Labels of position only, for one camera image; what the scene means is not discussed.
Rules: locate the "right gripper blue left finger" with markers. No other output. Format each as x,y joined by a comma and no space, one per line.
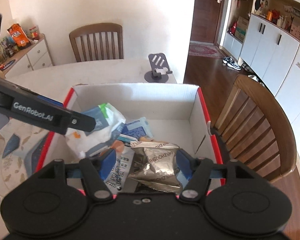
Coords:
97,167

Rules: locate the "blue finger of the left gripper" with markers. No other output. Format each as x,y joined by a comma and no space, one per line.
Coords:
50,100

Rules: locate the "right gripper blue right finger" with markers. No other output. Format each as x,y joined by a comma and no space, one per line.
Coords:
193,168

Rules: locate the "chicken breast white pouch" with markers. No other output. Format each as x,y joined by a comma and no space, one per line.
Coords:
124,158

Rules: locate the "silver foil snack bag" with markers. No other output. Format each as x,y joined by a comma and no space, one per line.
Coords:
154,165

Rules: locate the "white green blue pouch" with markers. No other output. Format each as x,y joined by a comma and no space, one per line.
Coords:
109,125

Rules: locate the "blue white wipes packet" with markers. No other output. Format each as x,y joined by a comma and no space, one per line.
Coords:
137,128

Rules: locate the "round blue placemat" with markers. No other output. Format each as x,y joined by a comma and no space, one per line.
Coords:
26,149

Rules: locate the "red cardboard shoe box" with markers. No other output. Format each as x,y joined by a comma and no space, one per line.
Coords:
165,112

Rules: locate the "white drawer sideboard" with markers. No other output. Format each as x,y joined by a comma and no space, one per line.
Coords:
34,57

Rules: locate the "orange snack bag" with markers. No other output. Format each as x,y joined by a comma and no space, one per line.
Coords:
18,35

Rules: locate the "brown wooden chair far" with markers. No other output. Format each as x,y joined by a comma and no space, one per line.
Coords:
99,41

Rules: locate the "brown wooden chair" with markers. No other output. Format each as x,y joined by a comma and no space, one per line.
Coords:
253,129
99,41

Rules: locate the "brown wooden chair right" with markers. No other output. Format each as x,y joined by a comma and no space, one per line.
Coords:
253,129

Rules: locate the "grey phone stand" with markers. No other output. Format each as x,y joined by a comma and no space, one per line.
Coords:
160,69

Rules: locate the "sneakers on floor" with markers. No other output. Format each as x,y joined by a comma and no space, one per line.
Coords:
231,63

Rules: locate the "red patterned door rug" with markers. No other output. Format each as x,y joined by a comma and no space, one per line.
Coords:
205,50

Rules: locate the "white wall cabinet unit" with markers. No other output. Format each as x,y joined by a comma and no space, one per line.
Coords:
264,36

